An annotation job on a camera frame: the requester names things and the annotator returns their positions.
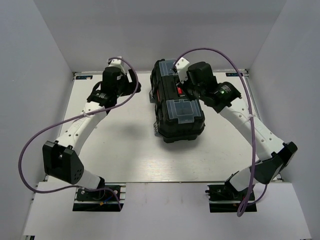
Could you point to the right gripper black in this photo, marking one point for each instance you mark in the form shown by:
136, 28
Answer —
190, 97

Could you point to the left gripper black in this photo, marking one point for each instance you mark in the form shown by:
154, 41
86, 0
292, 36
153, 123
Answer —
131, 86

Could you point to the black plastic toolbox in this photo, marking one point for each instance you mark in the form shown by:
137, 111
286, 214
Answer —
177, 118

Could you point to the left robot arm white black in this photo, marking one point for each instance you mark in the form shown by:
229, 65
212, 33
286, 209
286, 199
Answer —
61, 157

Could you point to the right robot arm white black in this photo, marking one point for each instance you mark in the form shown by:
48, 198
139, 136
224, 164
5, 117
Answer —
271, 154

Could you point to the blue label sticker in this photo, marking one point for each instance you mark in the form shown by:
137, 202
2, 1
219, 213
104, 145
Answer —
84, 77
233, 74

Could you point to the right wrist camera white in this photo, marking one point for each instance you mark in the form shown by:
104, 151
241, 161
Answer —
181, 67

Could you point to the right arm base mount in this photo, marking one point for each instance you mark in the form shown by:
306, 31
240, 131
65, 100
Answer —
222, 199

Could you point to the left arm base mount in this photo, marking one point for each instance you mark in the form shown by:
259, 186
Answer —
101, 201

